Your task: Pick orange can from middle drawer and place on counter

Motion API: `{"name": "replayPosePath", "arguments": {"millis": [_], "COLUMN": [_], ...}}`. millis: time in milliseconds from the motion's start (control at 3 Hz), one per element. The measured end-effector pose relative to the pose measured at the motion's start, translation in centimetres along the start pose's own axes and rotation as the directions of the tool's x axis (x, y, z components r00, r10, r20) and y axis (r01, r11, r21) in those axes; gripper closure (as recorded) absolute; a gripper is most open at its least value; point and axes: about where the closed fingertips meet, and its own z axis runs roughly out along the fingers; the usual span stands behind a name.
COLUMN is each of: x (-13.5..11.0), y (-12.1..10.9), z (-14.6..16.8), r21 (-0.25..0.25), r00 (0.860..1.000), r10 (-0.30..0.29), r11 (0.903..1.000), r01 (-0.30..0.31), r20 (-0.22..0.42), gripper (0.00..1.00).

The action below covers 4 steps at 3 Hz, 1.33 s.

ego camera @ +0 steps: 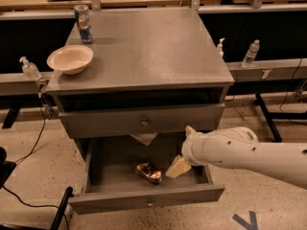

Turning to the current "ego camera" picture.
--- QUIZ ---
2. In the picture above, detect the blue silver energy can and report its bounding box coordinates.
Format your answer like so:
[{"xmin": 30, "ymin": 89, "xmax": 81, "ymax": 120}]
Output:
[{"xmin": 74, "ymin": 5, "xmax": 93, "ymax": 44}]

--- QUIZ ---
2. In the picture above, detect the white paper bowl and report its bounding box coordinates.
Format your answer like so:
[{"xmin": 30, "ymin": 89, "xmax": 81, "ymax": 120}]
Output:
[{"xmin": 47, "ymin": 45, "xmax": 94, "ymax": 75}]

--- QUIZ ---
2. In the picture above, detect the black chair base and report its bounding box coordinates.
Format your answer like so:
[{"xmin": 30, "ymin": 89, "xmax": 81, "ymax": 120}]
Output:
[{"xmin": 0, "ymin": 147, "xmax": 73, "ymax": 230}]

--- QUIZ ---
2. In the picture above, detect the grey metal rail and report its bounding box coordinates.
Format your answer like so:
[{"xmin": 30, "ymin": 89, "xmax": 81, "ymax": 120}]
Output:
[{"xmin": 0, "ymin": 58, "xmax": 307, "ymax": 96}]

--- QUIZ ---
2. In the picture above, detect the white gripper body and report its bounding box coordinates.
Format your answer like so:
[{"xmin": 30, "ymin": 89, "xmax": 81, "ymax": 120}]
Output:
[{"xmin": 181, "ymin": 132, "xmax": 208, "ymax": 166}]

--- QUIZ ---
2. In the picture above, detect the clear water bottle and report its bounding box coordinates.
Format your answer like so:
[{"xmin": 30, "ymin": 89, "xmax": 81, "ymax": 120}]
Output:
[{"xmin": 242, "ymin": 39, "xmax": 260, "ymax": 67}]

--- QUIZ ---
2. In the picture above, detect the open lower grey drawer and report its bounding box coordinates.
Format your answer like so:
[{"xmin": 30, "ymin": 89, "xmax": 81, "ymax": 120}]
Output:
[{"xmin": 69, "ymin": 132, "xmax": 224, "ymax": 215}]

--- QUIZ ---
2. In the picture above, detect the upper grey drawer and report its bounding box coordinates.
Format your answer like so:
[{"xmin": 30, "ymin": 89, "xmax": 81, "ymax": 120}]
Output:
[{"xmin": 59, "ymin": 103, "xmax": 224, "ymax": 138}]

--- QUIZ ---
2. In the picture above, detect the grey drawer cabinet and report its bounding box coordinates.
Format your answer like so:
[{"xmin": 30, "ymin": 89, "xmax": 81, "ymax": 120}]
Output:
[{"xmin": 46, "ymin": 7, "xmax": 235, "ymax": 215}]

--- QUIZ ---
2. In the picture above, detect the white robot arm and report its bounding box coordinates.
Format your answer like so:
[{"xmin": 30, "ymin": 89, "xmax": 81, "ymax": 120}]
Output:
[{"xmin": 166, "ymin": 126, "xmax": 307, "ymax": 189}]

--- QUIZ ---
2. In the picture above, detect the black floor cable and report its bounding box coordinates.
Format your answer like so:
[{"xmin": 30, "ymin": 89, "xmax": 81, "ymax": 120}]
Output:
[{"xmin": 2, "ymin": 105, "xmax": 71, "ymax": 230}]

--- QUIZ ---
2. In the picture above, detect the right small pump bottle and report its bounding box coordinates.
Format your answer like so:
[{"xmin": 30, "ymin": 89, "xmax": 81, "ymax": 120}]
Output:
[{"xmin": 217, "ymin": 38, "xmax": 225, "ymax": 57}]

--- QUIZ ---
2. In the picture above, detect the left hand sanitizer bottle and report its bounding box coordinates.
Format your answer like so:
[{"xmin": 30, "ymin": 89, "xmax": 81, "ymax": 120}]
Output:
[{"xmin": 19, "ymin": 57, "xmax": 42, "ymax": 81}]

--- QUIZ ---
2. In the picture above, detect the white paper under drawer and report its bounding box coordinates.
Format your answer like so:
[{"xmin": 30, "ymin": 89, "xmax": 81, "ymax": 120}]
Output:
[{"xmin": 131, "ymin": 133, "xmax": 156, "ymax": 146}]

